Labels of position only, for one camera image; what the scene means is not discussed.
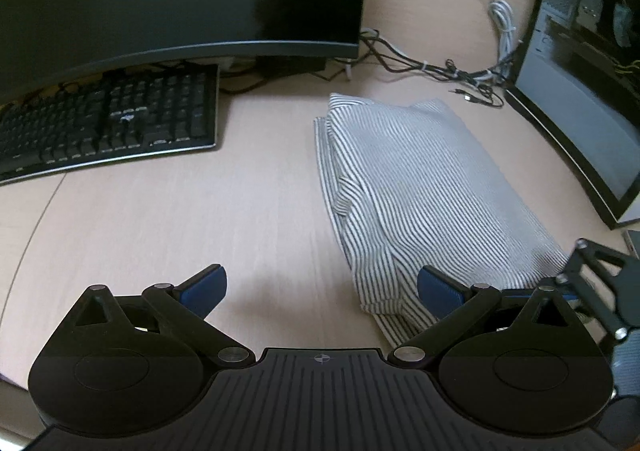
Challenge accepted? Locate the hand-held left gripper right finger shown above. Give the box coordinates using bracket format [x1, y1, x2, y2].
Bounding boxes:
[390, 265, 586, 369]

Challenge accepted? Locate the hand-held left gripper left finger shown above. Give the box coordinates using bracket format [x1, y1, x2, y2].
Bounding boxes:
[62, 264, 253, 368]

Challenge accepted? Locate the black cable bundle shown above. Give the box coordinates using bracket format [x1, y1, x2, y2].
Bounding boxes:
[359, 28, 516, 108]

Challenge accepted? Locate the black computer case glass panel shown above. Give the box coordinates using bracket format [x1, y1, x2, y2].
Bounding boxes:
[505, 0, 640, 231]

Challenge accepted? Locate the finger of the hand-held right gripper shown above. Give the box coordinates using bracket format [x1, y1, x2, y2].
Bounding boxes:
[555, 238, 640, 340]

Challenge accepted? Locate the black monitor stand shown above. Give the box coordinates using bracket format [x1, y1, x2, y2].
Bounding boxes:
[255, 55, 328, 82]

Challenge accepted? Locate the grey cable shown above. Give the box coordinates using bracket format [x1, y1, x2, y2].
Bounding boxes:
[479, 0, 517, 82]

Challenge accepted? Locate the black keyboard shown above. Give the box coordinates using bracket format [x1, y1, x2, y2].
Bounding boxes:
[0, 64, 221, 184]

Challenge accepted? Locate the grey striped shirt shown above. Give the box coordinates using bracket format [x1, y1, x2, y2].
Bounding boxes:
[314, 92, 576, 347]

